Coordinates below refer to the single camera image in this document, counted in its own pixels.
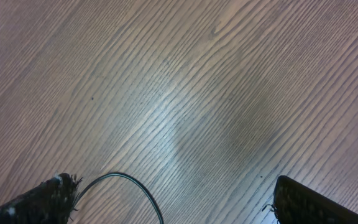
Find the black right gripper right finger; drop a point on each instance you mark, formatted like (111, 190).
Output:
(294, 203)

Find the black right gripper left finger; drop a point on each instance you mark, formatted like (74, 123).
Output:
(50, 202)

